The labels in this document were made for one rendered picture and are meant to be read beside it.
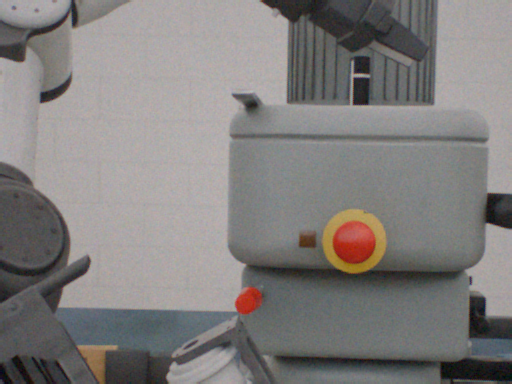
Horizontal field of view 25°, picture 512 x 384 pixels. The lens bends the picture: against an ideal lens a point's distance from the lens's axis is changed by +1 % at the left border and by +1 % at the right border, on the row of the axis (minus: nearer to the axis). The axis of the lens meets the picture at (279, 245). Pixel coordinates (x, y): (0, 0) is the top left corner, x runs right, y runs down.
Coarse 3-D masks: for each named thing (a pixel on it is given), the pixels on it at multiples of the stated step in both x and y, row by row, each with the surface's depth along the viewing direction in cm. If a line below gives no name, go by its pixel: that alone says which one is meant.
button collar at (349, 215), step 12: (336, 216) 110; (348, 216) 110; (360, 216) 110; (372, 216) 110; (336, 228) 110; (372, 228) 110; (324, 240) 110; (384, 240) 110; (324, 252) 110; (336, 264) 110; (348, 264) 110; (360, 264) 110; (372, 264) 110
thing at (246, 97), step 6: (234, 90) 105; (240, 90) 105; (246, 90) 105; (252, 90) 105; (234, 96) 106; (240, 96) 106; (246, 96) 106; (252, 96) 106; (240, 102) 113; (246, 102) 112; (252, 102) 112; (258, 102) 114; (240, 108) 126
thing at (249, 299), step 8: (248, 288) 112; (256, 288) 119; (240, 296) 109; (248, 296) 109; (256, 296) 110; (240, 304) 108; (248, 304) 108; (256, 304) 109; (240, 312) 109; (248, 312) 109
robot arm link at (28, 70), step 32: (0, 0) 111; (32, 0) 112; (64, 0) 113; (0, 32) 111; (32, 32) 112; (0, 64) 110; (32, 64) 113; (0, 96) 108; (32, 96) 111; (0, 128) 106; (32, 128) 110; (0, 160) 105; (32, 160) 108
